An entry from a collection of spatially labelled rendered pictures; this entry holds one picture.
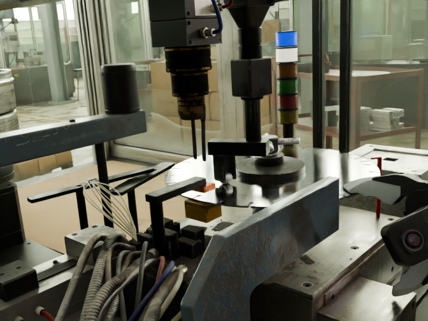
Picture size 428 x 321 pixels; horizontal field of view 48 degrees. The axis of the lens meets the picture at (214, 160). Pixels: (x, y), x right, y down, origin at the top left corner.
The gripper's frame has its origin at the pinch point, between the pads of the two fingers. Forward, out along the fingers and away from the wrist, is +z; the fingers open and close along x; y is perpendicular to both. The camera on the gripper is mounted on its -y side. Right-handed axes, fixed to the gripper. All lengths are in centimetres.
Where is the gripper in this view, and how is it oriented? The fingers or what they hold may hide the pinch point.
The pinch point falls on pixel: (363, 241)
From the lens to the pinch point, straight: 67.7
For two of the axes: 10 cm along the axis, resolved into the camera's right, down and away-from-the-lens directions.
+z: -4.9, 3.8, 7.9
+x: -3.6, -9.1, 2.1
